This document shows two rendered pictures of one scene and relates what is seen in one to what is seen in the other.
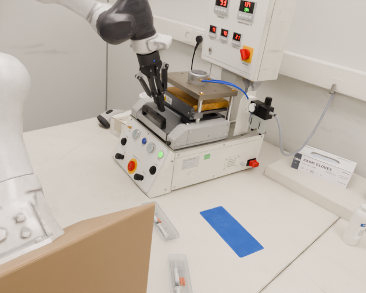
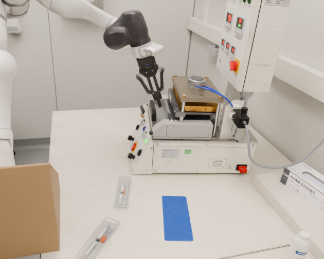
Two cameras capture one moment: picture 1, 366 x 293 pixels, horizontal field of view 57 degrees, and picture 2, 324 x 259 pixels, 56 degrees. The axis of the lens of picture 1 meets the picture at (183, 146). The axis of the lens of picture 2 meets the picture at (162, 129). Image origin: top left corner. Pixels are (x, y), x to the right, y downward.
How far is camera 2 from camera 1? 55 cm
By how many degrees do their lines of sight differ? 26
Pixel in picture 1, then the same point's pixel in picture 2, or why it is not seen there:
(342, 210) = not seen: hidden behind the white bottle
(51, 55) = not seen: hidden behind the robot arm
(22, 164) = not seen: outside the picture
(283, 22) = (271, 38)
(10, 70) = not seen: outside the picture
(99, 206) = (92, 170)
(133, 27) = (126, 37)
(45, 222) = not seen: outside the picture
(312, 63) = not seen: outside the picture
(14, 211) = not seen: outside the picture
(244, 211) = (202, 206)
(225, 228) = (173, 214)
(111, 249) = (11, 185)
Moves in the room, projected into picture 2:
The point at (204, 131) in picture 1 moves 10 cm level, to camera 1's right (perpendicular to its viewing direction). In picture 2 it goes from (183, 128) to (205, 135)
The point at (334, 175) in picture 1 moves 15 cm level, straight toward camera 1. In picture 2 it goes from (317, 199) to (290, 212)
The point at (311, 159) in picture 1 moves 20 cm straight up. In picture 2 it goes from (297, 178) to (312, 134)
